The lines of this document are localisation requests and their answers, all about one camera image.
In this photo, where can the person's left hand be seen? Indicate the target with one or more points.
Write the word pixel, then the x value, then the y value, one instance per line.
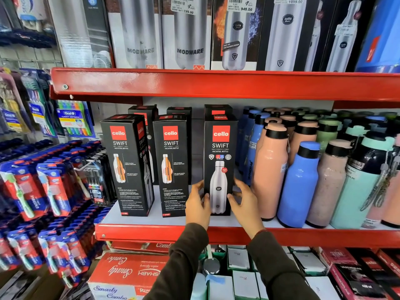
pixel 197 209

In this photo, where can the person's right hand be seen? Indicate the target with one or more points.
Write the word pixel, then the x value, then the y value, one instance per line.
pixel 248 212

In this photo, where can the person's left thumb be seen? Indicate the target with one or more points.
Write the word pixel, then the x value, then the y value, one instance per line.
pixel 207 204

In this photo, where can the person's right thumb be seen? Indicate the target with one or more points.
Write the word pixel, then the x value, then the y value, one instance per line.
pixel 233 203

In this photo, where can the black box silver bottle print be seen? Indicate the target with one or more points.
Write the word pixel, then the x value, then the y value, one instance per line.
pixel 220 153

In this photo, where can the person's left forearm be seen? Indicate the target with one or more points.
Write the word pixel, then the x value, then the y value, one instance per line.
pixel 179 265

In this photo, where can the person's right forearm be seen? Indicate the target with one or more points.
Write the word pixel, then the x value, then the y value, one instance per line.
pixel 278 268

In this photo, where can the red metal shelf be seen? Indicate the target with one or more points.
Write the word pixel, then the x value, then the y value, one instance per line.
pixel 250 235
pixel 218 84

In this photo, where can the black box orange bottle print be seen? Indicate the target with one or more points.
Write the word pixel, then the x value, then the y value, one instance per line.
pixel 170 165
pixel 126 165

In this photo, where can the steel bottle lid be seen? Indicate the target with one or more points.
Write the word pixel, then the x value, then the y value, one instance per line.
pixel 211 265

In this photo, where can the group of coloured plastic bottles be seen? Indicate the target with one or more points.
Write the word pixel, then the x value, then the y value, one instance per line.
pixel 300 181

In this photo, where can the group of small white boxes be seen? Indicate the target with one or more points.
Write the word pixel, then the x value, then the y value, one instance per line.
pixel 243 278

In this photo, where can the flat red combo box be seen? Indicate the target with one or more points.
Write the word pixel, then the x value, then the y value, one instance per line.
pixel 140 246

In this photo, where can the large red combo box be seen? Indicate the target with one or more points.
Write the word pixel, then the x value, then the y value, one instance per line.
pixel 125 274

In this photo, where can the black toothbrush pack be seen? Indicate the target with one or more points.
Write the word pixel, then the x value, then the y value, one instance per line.
pixel 98 181

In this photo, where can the group of dark red boxes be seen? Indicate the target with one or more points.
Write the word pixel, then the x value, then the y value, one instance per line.
pixel 365 274

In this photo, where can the rack of red-blue toothbrush packets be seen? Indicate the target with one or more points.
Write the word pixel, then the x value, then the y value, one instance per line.
pixel 47 196

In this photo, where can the black flame print bottle box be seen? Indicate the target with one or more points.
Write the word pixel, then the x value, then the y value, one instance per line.
pixel 236 37

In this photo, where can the white steel bottle box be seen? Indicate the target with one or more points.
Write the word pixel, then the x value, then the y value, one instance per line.
pixel 137 34
pixel 187 37

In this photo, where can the black steel bottle box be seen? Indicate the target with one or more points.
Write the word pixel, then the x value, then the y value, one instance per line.
pixel 343 37
pixel 284 37

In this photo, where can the hanging multicolour toothbrush packs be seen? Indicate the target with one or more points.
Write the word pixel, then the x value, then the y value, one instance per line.
pixel 40 106

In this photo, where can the grey glassware box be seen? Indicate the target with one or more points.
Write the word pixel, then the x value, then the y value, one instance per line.
pixel 78 31

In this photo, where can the blue container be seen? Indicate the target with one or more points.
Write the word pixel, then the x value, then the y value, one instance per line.
pixel 381 37

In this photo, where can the hanging dental care packets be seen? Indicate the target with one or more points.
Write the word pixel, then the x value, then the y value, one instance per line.
pixel 25 18

